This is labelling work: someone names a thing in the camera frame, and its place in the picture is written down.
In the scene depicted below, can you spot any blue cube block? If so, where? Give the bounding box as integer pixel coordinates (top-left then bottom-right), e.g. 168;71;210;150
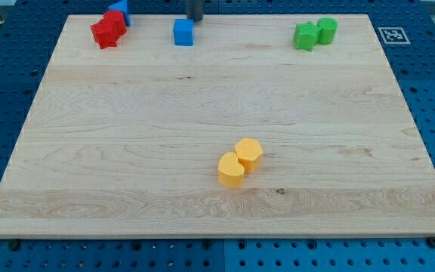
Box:
173;19;194;46

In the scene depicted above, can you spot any green star block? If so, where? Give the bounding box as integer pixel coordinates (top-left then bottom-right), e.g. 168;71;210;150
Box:
293;21;321;51

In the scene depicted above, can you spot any red star block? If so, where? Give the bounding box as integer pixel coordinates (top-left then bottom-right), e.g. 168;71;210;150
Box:
91;19;120;49

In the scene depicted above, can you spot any wooden board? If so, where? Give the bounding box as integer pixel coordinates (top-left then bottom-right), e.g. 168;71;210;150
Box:
0;15;435;240

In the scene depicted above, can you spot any yellow hexagon block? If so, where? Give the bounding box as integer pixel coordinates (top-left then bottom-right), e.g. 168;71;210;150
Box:
235;138;264;173

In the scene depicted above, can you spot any yellow heart block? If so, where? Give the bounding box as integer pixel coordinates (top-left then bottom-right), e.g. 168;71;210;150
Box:
217;152;245;188

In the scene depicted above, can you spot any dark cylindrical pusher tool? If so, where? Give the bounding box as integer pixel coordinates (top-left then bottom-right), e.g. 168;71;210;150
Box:
185;0;204;22

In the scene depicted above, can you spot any red cylinder block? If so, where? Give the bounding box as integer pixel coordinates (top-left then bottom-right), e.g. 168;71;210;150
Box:
103;10;126;38

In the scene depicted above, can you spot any green cylinder block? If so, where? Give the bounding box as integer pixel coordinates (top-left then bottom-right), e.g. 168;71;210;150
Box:
317;17;338;45

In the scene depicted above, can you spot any blue triangle block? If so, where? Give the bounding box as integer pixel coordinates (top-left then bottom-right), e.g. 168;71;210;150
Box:
108;0;131;26

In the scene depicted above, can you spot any white fiducial marker tag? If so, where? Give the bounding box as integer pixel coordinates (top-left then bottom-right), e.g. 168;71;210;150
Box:
378;26;410;45

